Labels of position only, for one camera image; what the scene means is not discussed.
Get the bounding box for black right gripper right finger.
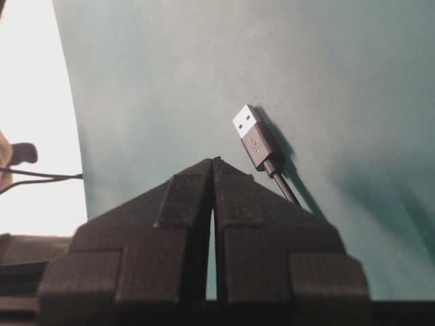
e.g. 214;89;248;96
213;158;370;302

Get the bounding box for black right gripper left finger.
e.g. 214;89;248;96
38;159;213;325

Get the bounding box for black USB cable with plug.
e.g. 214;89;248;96
232;104;303;209

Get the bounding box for dark object at mat edge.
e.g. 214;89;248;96
9;143;38;166

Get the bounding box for thin black wires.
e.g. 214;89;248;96
0;166;84;196

